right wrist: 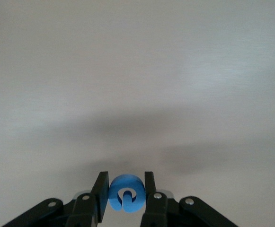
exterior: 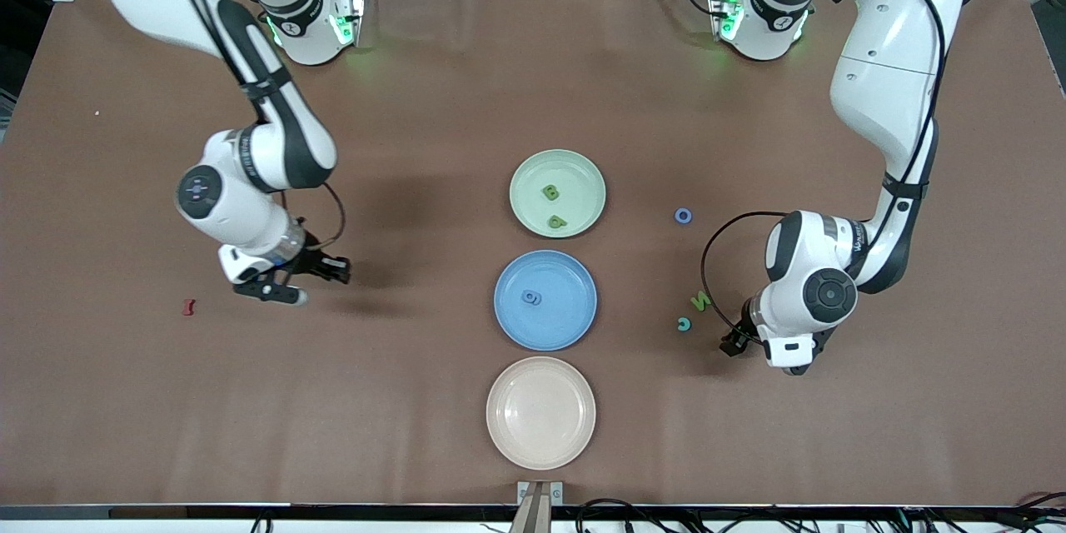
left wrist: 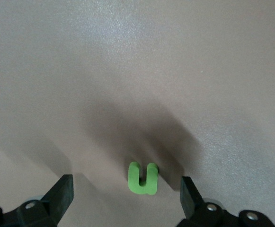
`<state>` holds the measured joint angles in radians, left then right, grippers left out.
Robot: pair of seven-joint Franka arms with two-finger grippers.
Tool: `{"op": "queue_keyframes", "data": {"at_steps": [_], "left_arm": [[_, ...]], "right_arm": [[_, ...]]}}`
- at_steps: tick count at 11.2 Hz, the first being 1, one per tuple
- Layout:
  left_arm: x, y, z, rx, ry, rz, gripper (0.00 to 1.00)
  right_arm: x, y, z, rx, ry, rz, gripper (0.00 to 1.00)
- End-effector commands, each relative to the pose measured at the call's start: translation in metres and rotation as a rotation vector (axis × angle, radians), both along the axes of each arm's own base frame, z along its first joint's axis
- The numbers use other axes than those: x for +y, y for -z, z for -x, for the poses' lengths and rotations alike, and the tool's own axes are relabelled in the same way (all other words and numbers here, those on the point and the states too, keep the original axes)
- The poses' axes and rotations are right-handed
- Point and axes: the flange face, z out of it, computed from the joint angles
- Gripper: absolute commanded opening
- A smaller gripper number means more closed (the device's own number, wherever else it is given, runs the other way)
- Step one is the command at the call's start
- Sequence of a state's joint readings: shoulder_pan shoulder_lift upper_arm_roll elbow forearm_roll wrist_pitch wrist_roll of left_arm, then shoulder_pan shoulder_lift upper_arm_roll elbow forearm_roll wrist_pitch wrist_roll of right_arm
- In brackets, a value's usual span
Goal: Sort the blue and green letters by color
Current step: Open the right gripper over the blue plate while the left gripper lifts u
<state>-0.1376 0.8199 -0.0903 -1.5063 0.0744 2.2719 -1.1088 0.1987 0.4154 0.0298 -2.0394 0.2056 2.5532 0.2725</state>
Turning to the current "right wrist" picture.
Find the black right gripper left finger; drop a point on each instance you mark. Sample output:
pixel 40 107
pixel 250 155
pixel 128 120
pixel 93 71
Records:
pixel 101 196

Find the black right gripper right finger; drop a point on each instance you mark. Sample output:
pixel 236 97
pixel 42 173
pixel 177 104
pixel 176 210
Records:
pixel 151 205

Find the blue foam letter C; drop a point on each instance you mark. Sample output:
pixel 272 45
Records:
pixel 127 183

